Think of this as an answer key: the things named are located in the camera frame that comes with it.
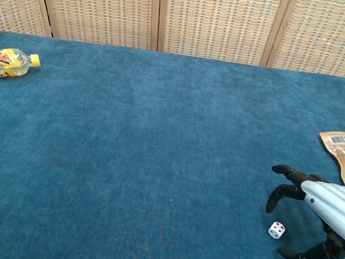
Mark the white die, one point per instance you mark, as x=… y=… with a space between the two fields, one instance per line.
x=276 y=230

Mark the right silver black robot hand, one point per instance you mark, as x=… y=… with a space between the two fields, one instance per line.
x=340 y=208

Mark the blue carpet table cover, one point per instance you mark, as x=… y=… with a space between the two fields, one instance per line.
x=155 y=153

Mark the yellow orange drink bottle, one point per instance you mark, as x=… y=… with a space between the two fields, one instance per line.
x=2 y=61

